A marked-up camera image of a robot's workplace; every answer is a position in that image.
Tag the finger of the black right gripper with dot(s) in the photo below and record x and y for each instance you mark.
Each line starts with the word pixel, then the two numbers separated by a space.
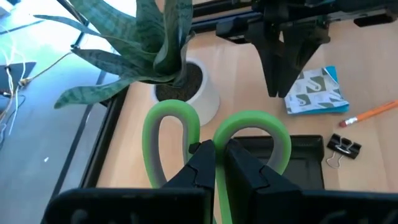
pixel 270 65
pixel 295 59

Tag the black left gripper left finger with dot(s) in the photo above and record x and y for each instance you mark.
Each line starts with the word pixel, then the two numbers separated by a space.
pixel 199 168

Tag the black mesh desk organizer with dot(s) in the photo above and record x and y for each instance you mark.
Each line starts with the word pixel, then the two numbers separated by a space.
pixel 304 161

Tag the green snake plant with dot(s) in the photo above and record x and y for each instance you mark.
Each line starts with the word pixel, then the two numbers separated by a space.
pixel 140 37

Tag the black binder clip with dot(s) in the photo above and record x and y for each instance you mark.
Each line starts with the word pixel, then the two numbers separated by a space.
pixel 343 146

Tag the blue sticky note pad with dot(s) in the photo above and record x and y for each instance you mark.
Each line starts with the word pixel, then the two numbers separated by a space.
pixel 314 93

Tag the orange pencil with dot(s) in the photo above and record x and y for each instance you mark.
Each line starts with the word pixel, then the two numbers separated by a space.
pixel 370 113

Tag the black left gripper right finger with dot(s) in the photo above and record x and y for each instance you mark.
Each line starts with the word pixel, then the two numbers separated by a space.
pixel 248 186

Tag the white plant pot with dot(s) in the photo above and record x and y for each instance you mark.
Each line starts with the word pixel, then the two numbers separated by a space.
pixel 205 96

